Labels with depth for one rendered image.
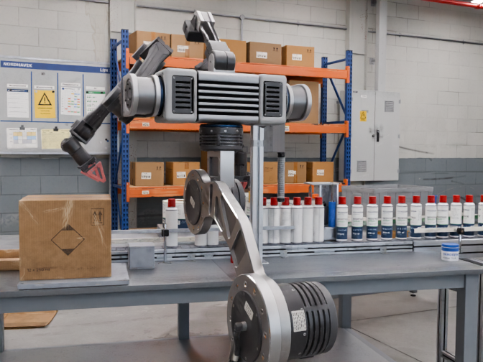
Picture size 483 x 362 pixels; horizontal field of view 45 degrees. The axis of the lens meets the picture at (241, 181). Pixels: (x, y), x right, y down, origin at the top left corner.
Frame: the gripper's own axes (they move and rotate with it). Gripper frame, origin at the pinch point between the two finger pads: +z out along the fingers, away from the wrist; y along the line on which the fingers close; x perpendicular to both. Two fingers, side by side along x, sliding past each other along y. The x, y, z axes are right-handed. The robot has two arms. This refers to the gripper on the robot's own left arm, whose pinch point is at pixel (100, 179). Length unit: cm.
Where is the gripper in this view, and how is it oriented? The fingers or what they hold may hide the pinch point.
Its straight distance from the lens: 230.9
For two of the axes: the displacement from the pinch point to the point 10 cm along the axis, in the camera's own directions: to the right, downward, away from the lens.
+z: 5.7, 7.6, 3.0
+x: -7.0, 6.4, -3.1
